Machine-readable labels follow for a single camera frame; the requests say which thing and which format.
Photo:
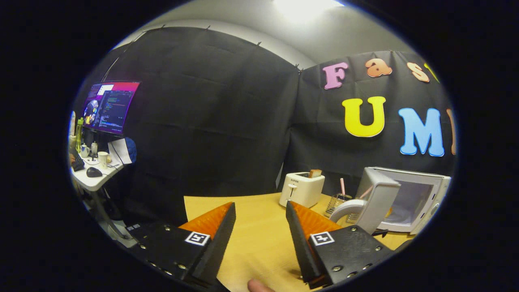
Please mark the toast slice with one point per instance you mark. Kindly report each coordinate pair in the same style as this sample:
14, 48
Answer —
315, 173

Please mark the pink utensil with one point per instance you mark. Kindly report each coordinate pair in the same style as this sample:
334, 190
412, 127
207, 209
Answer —
342, 186

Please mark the computer monitor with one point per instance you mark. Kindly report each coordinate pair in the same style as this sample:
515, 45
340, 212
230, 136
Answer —
111, 107

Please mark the green drink bottle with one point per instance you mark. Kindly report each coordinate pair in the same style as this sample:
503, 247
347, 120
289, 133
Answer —
79, 134

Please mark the white side desk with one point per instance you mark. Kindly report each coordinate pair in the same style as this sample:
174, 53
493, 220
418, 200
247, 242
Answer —
95, 181

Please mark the white paper sheet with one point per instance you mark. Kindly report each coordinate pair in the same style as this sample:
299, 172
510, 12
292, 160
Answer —
119, 151

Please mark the small white teapot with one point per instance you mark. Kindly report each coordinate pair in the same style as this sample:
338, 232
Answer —
84, 151

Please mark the white microwave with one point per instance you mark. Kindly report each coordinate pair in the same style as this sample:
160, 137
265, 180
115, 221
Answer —
381, 194

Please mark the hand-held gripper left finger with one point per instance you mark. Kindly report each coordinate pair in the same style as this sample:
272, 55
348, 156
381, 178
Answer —
219, 243

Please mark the white toaster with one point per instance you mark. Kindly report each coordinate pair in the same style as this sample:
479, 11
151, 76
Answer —
300, 190

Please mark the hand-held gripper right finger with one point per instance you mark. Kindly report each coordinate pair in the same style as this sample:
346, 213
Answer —
300, 243

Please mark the white mug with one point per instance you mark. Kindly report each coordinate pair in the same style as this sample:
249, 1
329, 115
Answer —
103, 159

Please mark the black computer mouse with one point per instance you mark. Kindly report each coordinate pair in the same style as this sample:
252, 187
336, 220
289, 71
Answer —
94, 172

